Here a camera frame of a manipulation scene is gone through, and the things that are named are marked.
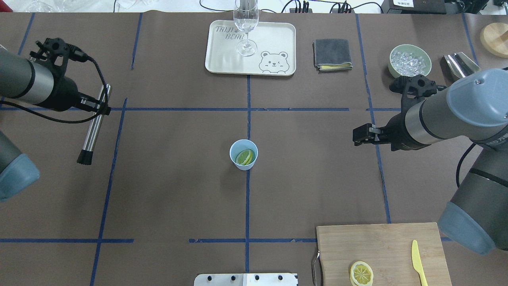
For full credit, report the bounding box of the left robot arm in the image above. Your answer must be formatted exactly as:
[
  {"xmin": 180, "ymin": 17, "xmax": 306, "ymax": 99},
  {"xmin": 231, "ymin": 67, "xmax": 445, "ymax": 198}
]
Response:
[{"xmin": 1, "ymin": 110, "xmax": 109, "ymax": 209}]

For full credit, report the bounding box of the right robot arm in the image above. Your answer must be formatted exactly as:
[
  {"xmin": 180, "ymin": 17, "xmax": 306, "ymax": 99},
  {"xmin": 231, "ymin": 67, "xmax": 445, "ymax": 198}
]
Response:
[{"xmin": 352, "ymin": 68, "xmax": 508, "ymax": 255}]

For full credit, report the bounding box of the wooden cutting board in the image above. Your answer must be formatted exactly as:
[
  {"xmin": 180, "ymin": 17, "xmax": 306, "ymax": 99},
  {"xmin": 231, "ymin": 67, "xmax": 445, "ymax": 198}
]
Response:
[{"xmin": 316, "ymin": 222, "xmax": 452, "ymax": 286}]

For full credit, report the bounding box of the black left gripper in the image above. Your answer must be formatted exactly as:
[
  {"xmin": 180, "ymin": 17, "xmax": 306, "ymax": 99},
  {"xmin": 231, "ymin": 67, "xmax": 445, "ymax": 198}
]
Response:
[{"xmin": 51, "ymin": 69, "xmax": 111, "ymax": 116}]

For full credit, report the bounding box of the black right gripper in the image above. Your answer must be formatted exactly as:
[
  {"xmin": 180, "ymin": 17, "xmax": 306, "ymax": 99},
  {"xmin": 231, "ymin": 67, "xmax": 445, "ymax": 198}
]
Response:
[{"xmin": 352, "ymin": 114, "xmax": 428, "ymax": 151}]

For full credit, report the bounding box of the light blue cup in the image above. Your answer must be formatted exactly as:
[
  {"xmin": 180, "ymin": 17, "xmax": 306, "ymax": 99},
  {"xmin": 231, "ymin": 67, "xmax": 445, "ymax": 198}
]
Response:
[{"xmin": 230, "ymin": 139, "xmax": 258, "ymax": 170}]

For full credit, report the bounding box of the metal ice scoop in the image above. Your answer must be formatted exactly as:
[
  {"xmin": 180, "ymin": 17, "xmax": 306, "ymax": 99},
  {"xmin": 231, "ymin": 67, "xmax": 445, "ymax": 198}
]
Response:
[{"xmin": 443, "ymin": 52, "xmax": 481, "ymax": 79}]

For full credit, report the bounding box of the cream bear tray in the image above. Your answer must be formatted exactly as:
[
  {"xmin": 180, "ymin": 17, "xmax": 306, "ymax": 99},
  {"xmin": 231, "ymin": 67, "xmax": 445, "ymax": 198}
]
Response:
[{"xmin": 205, "ymin": 20, "xmax": 297, "ymax": 76}]

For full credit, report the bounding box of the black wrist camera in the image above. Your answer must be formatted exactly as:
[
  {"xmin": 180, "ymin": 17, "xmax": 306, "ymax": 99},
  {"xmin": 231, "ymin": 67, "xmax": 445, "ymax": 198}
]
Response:
[
  {"xmin": 389, "ymin": 75, "xmax": 447, "ymax": 114},
  {"xmin": 29, "ymin": 38, "xmax": 91, "ymax": 66}
]

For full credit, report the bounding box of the lemon slice on board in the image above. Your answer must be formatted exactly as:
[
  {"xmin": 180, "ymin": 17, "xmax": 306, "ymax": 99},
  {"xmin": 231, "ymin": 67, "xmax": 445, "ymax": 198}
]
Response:
[{"xmin": 349, "ymin": 261, "xmax": 374, "ymax": 286}]

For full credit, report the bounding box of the clear wine glass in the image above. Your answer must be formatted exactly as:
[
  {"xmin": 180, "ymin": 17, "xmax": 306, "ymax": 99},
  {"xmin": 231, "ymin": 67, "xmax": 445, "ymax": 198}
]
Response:
[{"xmin": 233, "ymin": 0, "xmax": 260, "ymax": 57}]

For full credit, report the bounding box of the crumpled clear plastic bag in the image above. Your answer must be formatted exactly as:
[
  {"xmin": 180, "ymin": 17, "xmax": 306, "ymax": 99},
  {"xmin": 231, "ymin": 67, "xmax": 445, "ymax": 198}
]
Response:
[{"xmin": 22, "ymin": 0, "xmax": 102, "ymax": 13}]

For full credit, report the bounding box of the green bowl with ice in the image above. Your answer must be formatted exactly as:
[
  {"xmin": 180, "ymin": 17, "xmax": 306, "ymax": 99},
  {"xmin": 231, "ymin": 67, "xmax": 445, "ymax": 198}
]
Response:
[{"xmin": 388, "ymin": 44, "xmax": 432, "ymax": 78}]

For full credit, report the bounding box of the lemon slice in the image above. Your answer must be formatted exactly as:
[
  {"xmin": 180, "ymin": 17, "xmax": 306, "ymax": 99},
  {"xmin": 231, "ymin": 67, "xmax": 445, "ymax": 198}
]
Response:
[
  {"xmin": 349, "ymin": 261, "xmax": 374, "ymax": 286},
  {"xmin": 235, "ymin": 149, "xmax": 255, "ymax": 165}
]

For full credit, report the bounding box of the grey folded cloth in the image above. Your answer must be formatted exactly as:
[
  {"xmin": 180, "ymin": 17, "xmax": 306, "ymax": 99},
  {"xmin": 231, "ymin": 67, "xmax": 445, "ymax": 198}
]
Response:
[{"xmin": 313, "ymin": 39, "xmax": 353, "ymax": 72}]

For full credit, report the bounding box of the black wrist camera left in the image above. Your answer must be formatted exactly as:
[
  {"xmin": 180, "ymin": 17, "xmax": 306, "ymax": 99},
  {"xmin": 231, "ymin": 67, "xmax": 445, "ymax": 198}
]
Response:
[{"xmin": 29, "ymin": 38, "xmax": 91, "ymax": 66}]

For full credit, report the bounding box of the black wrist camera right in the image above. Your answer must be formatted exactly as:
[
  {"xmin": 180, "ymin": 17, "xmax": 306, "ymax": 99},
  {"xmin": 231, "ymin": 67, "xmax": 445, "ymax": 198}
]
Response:
[{"xmin": 389, "ymin": 75, "xmax": 447, "ymax": 114}]

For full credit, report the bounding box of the wooden mug tree stand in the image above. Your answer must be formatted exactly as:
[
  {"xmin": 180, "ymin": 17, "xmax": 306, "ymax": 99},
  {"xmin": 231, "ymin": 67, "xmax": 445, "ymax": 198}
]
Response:
[{"xmin": 480, "ymin": 22, "xmax": 508, "ymax": 58}]

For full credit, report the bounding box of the black power strip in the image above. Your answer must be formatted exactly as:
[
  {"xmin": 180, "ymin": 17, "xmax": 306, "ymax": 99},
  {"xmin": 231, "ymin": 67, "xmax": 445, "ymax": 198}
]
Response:
[{"xmin": 286, "ymin": 0, "xmax": 313, "ymax": 14}]

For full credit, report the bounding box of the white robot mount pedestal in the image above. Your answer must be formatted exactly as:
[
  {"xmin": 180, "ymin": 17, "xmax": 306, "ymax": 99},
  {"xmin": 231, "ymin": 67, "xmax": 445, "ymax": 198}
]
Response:
[{"xmin": 194, "ymin": 272, "xmax": 299, "ymax": 286}]

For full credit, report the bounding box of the yellow plastic knife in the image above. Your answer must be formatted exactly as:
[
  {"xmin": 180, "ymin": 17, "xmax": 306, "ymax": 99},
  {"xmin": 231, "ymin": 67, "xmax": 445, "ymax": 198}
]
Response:
[{"xmin": 411, "ymin": 240, "xmax": 428, "ymax": 286}]

